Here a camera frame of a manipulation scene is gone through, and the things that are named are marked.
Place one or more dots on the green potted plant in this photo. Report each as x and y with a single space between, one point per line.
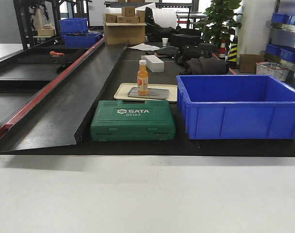
220 22

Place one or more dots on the blue crate with items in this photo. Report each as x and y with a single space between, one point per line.
85 40

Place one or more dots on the black metal chute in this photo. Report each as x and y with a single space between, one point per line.
58 114

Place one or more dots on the orange juice bottle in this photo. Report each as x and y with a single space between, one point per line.
142 78

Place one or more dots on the white rectangular box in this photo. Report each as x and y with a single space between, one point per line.
153 63

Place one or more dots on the upper blue crate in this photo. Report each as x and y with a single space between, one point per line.
73 25

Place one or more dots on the black backpack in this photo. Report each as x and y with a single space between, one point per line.
194 51

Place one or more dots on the small grey metal tray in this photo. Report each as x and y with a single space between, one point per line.
153 93

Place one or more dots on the brown cardboard box on floor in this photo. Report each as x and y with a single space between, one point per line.
248 63

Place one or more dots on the white patterned basket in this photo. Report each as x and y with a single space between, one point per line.
272 69

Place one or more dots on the yellow black traffic cone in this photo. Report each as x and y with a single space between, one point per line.
232 54

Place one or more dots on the beige plastic tray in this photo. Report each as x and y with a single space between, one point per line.
124 88

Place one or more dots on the orange handled tool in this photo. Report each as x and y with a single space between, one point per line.
53 53

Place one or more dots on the red white traffic cone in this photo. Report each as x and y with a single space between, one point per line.
222 51

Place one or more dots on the green SATA tool case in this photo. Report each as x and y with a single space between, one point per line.
115 120

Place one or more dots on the large open cardboard box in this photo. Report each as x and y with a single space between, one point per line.
118 33

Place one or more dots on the white paper cup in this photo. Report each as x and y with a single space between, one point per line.
164 42

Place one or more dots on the dark grey bag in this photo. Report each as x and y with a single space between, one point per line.
205 66

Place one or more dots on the large blue plastic bin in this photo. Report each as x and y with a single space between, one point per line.
236 107

